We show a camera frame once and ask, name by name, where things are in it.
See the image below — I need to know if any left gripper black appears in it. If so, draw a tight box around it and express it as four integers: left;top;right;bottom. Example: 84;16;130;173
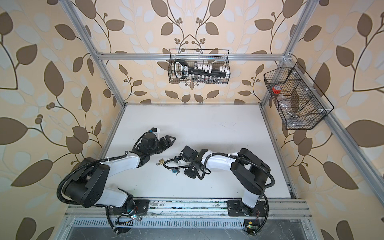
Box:
148;134;176;157

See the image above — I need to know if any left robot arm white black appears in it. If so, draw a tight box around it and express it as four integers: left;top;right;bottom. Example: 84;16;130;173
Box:
56;128;176;235

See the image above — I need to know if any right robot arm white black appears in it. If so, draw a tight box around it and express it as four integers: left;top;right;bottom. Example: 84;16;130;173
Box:
163;146;276;236

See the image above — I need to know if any long-shackle brass padlock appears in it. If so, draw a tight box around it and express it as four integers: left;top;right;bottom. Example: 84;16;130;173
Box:
156;159;165;166

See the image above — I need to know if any black tool with white bits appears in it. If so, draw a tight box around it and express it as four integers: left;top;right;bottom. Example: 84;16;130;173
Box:
173;60;231;79

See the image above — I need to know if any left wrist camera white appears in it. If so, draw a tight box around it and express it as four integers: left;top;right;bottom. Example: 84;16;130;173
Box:
149;127;160;134

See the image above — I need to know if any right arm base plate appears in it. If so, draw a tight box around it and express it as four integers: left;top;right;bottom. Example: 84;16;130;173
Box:
227;200;269;218

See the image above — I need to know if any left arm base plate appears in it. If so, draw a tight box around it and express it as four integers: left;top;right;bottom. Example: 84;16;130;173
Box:
108;199;150;216

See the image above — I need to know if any back wire basket black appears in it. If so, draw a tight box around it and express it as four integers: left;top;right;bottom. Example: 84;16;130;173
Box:
168;48;231;85

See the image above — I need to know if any side wire basket black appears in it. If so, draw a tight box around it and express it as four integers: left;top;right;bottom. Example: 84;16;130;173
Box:
264;62;334;130

